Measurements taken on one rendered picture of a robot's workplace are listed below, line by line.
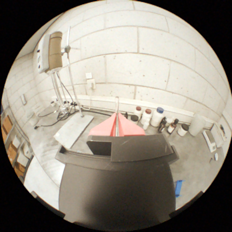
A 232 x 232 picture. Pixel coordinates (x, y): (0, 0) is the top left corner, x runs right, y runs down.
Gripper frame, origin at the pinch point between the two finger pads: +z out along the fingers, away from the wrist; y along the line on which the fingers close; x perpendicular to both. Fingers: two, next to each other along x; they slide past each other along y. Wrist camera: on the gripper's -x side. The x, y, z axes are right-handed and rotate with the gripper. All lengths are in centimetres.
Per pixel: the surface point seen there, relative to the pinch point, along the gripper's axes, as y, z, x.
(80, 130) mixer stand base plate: 24.2, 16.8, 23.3
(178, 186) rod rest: -27.6, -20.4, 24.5
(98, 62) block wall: 14, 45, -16
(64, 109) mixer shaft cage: 29.4, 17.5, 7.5
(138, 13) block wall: -14, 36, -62
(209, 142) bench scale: -81, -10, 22
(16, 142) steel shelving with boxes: 224, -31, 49
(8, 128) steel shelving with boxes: 218, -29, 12
